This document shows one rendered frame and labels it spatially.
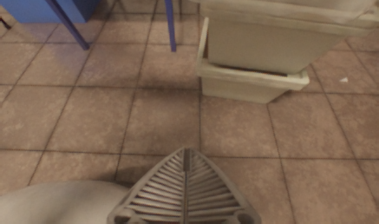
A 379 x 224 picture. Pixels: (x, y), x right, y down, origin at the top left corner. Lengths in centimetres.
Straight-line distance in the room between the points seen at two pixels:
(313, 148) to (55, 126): 117
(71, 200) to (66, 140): 51
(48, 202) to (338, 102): 113
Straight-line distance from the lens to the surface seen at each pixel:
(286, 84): 61
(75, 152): 80
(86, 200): 34
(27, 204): 39
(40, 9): 149
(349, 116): 105
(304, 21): 45
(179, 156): 17
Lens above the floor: 62
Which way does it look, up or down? 62 degrees down
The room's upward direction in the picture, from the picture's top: 1 degrees clockwise
